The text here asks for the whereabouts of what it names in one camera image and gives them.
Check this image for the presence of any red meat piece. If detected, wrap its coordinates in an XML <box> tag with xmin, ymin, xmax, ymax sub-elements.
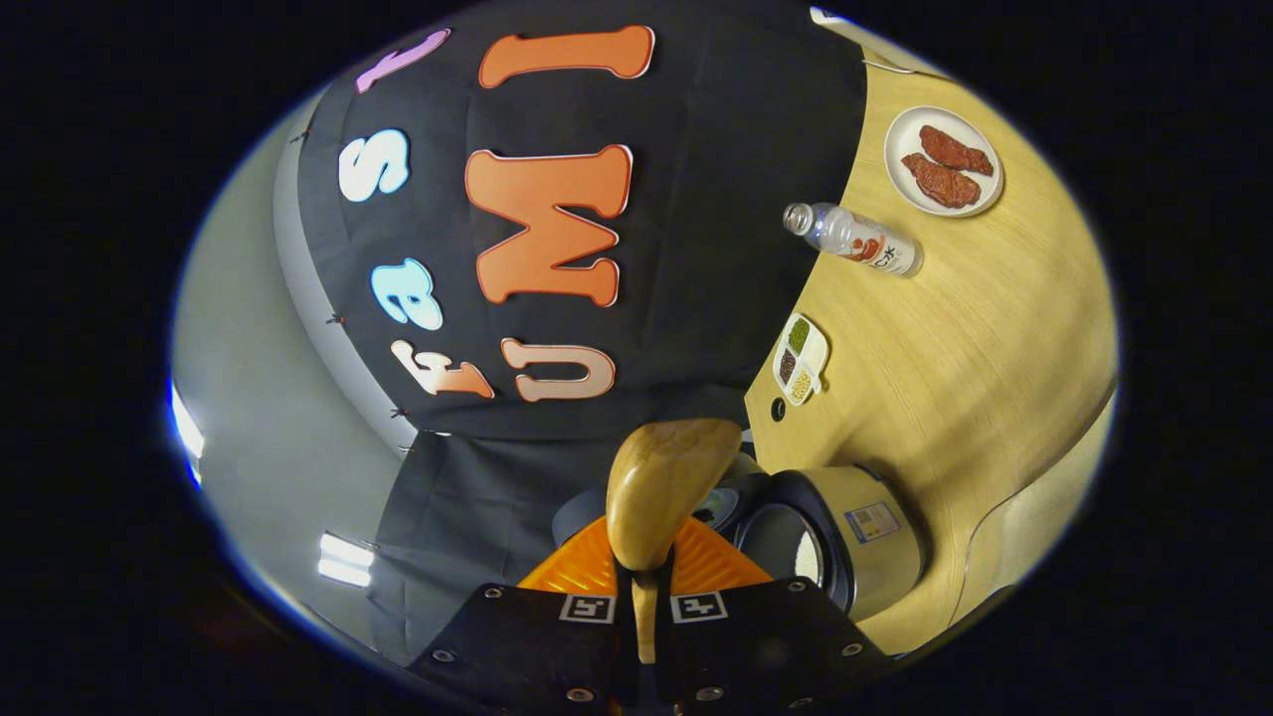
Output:
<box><xmin>901</xmin><ymin>152</ymin><xmax>983</xmax><ymax>209</ymax></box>
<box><xmin>917</xmin><ymin>125</ymin><xmax>996</xmax><ymax>177</ymax></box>

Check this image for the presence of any clear plastic drink bottle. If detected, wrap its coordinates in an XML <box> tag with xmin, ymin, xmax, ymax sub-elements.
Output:
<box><xmin>783</xmin><ymin>202</ymin><xmax>924</xmax><ymax>278</ymax></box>

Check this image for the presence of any white round plate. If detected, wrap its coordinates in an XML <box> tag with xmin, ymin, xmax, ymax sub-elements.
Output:
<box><xmin>884</xmin><ymin>105</ymin><xmax>1005</xmax><ymax>218</ymax></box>

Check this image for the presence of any clear glass tray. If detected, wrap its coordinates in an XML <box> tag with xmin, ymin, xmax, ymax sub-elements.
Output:
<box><xmin>950</xmin><ymin>393</ymin><xmax>1117</xmax><ymax>627</ymax></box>

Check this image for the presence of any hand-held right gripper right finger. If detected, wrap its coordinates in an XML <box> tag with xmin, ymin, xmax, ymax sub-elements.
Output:
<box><xmin>656</xmin><ymin>517</ymin><xmax>896</xmax><ymax>712</ymax></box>

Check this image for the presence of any black backdrop cloth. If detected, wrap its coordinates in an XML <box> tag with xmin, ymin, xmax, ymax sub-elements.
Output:
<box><xmin>273</xmin><ymin>0</ymin><xmax>871</xmax><ymax>667</ymax></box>

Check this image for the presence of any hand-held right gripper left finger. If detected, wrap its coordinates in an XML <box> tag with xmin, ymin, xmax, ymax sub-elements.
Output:
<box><xmin>408</xmin><ymin>515</ymin><xmax>637</xmax><ymax>709</ymax></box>

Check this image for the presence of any white divided bean dish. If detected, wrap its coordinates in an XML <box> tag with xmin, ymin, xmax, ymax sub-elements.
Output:
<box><xmin>773</xmin><ymin>313</ymin><xmax>830</xmax><ymax>407</ymax></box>

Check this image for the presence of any silver and black rice cooker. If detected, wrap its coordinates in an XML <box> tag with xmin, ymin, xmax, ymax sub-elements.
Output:
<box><xmin>552</xmin><ymin>452</ymin><xmax>926</xmax><ymax>623</ymax></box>

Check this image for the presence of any wooden spoon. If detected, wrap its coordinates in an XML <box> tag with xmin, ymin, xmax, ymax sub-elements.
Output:
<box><xmin>606</xmin><ymin>418</ymin><xmax>743</xmax><ymax>665</ymax></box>

